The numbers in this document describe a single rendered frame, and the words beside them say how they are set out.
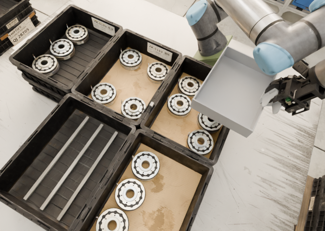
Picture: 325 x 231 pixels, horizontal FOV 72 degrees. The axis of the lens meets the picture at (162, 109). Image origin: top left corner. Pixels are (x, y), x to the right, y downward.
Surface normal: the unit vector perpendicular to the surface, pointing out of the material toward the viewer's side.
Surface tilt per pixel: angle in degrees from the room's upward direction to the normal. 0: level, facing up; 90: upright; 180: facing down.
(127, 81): 0
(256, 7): 22
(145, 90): 0
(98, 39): 0
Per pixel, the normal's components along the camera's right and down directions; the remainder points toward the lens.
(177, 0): 0.08, -0.47
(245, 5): -0.56, -0.18
